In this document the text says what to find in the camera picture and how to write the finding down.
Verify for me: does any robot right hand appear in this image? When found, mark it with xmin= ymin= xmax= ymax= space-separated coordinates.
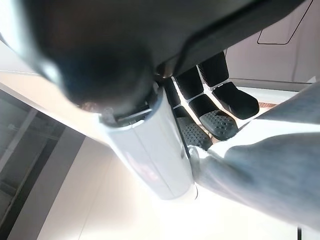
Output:
xmin=0 ymin=0 xmax=306 ymax=201

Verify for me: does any white garment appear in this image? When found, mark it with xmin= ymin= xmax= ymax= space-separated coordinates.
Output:
xmin=189 ymin=82 xmax=320 ymax=231

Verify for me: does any grey stacked dryer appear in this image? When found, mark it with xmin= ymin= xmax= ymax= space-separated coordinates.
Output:
xmin=224 ymin=0 xmax=320 ymax=91

